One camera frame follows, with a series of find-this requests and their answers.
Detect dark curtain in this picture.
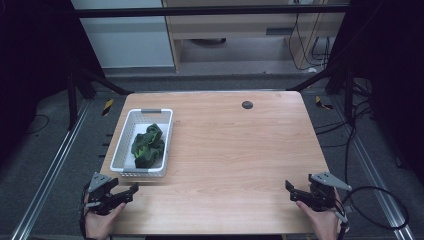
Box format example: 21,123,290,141
328,0,424,186
0,0,105,169

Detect white cabinet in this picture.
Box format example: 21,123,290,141
71,0,176,70

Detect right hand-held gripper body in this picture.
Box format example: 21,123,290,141
307,171,353,213

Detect person's right hand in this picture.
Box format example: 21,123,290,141
295,199,345,240

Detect crumpled dark green cloth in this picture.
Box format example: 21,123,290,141
130,122,166,170

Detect black horizontal frame bar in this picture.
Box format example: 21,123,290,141
71,4,352,20

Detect light wooden desk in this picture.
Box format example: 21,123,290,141
161,0,352,73

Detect yellow black striped tape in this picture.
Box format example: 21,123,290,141
101,98,115,117
314,95,335,111

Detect aluminium floor rail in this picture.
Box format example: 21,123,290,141
10,99,92,240
329,95,417,240

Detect black hanging cables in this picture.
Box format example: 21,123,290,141
287,0,332,73

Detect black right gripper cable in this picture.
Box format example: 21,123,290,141
334,185,410,240

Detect thin black floor cable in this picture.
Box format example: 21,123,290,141
25,113,51,136

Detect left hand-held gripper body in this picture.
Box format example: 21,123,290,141
86,171,121,216

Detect black floor cables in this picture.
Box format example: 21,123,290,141
314,78,375,185

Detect white perforated plastic basket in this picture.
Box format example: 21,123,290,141
109,107,174,178

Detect black metal stand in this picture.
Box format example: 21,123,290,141
285,61,355,126
65,61,135,132

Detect person's left hand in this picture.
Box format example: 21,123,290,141
83,201,128,240

